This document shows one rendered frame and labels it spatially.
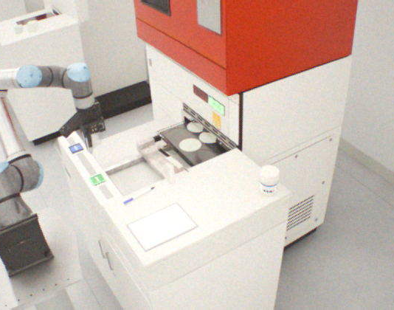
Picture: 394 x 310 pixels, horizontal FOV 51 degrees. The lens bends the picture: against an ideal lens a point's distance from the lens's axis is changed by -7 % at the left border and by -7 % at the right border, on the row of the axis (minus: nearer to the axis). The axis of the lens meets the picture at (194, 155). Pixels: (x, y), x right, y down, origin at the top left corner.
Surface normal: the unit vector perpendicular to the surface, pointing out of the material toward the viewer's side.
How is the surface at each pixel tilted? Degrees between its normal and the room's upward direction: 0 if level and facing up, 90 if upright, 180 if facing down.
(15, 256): 90
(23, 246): 90
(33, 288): 0
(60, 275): 0
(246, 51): 90
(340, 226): 0
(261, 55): 90
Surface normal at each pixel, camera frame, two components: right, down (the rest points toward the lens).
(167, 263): 0.53, 0.49
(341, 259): -0.04, -0.80
